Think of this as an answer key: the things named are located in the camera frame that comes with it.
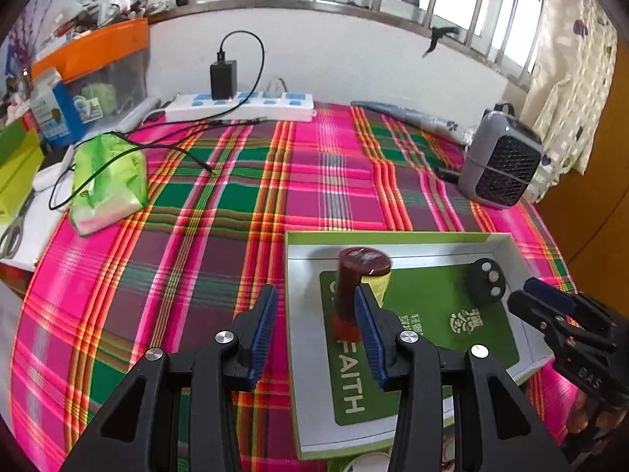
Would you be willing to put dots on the yellow-green cardboard box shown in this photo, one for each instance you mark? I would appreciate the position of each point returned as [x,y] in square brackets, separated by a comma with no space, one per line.
[19,182]

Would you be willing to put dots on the black window clip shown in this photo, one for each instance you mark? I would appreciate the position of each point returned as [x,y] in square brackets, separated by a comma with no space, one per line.
[440,34]

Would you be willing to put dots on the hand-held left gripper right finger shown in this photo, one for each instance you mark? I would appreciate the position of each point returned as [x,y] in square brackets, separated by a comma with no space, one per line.
[368,334]

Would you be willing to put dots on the white power strip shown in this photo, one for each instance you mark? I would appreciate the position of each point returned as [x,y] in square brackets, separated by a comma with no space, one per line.
[255,110]

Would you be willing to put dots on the metal window grille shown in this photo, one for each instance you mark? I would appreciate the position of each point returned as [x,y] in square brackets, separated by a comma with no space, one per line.
[344,7]

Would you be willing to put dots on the black charger block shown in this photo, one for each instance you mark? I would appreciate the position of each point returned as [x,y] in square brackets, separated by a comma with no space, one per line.
[223,81]

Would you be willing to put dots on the pink plaid cloth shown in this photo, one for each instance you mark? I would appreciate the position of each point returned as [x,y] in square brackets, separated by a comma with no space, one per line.
[196,255]

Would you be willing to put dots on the white green cardboard box tray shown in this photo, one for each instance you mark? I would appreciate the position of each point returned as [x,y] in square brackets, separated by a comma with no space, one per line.
[304,305]

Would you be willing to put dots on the grey white plug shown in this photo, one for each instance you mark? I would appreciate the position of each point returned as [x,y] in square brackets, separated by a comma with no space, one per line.
[274,87]

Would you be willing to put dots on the cream dotted curtain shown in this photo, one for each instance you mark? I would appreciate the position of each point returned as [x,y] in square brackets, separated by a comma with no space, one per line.
[565,83]

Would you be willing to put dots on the brown bottle red cap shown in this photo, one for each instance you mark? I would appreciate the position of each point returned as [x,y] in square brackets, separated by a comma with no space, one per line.
[361,263]

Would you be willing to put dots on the grey mini heater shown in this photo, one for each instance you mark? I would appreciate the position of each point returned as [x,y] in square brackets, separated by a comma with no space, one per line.
[501,167]

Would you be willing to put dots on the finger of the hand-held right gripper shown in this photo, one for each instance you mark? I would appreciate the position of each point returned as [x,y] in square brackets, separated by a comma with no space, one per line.
[528,305]
[545,291]

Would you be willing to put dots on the person's right hand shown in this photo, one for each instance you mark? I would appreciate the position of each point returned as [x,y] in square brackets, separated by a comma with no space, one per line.
[580,415]

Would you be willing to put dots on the orange lid storage bin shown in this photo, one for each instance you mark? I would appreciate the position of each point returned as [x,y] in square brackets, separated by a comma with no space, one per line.
[98,44]

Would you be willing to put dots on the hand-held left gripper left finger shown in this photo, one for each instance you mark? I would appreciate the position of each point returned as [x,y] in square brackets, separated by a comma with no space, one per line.
[263,334]

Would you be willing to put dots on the pile of small tools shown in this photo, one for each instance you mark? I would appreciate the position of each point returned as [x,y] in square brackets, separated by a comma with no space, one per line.
[93,10]

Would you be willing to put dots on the dark green cardboard box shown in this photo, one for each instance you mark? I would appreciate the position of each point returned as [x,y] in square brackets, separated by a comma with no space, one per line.
[10,140]

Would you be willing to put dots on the grey oblong plastic object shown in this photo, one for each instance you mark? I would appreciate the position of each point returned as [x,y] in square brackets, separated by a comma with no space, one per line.
[408,115]

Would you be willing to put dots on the green tissue pack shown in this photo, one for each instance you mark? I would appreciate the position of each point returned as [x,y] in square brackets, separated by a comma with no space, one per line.
[108,177]

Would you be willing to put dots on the black oval key fob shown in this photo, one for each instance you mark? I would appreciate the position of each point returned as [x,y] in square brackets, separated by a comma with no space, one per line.
[479,285]

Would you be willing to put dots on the green printed pad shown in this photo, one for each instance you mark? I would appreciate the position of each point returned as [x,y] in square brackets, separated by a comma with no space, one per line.
[432,305]

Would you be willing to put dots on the purple flower branches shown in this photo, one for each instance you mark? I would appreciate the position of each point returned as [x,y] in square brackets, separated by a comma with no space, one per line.
[19,49]

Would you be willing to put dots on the grey scissors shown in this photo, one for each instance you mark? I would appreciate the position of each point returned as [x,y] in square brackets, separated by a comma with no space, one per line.
[12,241]

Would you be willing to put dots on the wooden furniture panel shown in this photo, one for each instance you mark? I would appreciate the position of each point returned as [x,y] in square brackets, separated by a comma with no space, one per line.
[589,216]

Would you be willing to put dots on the blue white carton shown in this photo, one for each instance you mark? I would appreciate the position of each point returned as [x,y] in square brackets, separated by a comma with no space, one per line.
[59,113]

